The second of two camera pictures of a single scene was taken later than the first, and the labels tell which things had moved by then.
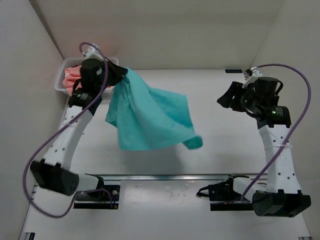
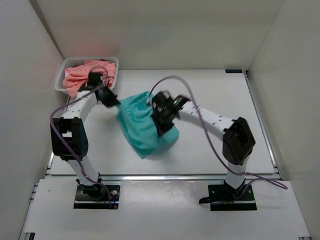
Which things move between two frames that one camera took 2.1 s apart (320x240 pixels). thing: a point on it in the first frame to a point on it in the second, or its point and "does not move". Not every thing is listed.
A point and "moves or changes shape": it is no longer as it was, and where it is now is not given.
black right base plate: x=222 y=197 does not move
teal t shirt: x=147 y=119 moves or changes shape
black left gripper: x=121 y=71 to x=113 y=100
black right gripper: x=229 y=100 to x=162 y=129
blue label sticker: x=233 y=70 does not move
